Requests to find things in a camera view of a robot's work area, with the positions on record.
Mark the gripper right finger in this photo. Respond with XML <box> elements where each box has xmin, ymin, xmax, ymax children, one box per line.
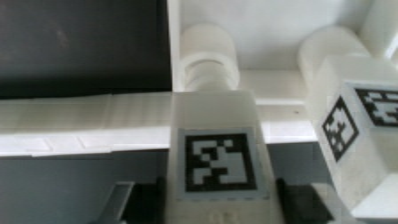
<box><xmin>275</xmin><ymin>178</ymin><xmax>355</xmax><ymax>224</ymax></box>

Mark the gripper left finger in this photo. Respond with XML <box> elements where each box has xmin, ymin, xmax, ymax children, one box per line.
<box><xmin>89</xmin><ymin>178</ymin><xmax>165</xmax><ymax>224</ymax></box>

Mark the white chair leg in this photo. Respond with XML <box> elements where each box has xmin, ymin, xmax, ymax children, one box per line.
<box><xmin>165</xmin><ymin>24</ymin><xmax>284</xmax><ymax>224</ymax></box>
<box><xmin>299</xmin><ymin>26</ymin><xmax>398</xmax><ymax>224</ymax></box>

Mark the white chair seat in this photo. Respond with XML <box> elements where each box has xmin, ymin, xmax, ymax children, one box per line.
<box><xmin>167</xmin><ymin>0</ymin><xmax>398</xmax><ymax>103</ymax></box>

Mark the white U-shaped obstacle fence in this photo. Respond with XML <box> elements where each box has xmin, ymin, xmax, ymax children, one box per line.
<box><xmin>0</xmin><ymin>91</ymin><xmax>316</xmax><ymax>157</ymax></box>

